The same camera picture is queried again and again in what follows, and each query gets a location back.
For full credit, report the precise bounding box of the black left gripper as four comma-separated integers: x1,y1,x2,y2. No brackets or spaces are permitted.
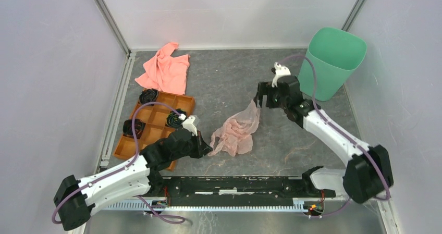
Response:
171,130,213,161

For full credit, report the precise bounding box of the pink plastic trash bag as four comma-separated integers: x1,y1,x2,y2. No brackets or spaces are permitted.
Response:
208,100,261,156

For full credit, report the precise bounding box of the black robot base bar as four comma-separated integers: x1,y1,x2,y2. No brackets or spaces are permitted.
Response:
145,176,336,207

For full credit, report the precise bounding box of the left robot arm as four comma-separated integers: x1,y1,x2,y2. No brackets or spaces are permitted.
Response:
52,128,213,231

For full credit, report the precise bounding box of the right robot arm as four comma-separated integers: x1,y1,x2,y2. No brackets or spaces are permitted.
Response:
253,76,394,204

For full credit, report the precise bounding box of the green plastic trash bin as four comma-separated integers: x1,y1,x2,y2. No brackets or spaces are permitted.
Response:
298,27,367,101

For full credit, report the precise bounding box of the blue yellow rolled tie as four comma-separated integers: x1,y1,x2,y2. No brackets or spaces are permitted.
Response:
165,108,187,129

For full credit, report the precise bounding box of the orange wooden divided tray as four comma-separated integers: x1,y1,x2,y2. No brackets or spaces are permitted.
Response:
113,92,195,160

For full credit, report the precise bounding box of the black grey rolled tie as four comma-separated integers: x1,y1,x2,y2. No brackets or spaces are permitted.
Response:
139,89,159,104

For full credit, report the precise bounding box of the salmon pink cloth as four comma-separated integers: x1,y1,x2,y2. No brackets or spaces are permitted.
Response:
134,42,190,95

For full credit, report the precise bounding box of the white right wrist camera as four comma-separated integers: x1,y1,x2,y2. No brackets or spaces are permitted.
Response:
271,62,291,88

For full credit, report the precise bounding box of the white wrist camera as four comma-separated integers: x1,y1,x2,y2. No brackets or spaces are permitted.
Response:
271,62,291,88
179,114,200,136

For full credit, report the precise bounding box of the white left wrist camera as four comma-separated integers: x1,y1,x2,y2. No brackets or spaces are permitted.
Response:
179,114,200,136

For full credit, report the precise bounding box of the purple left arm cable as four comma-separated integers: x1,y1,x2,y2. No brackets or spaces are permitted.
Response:
52,102,182,225

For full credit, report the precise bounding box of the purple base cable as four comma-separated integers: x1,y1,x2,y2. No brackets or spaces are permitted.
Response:
136,196,187,225

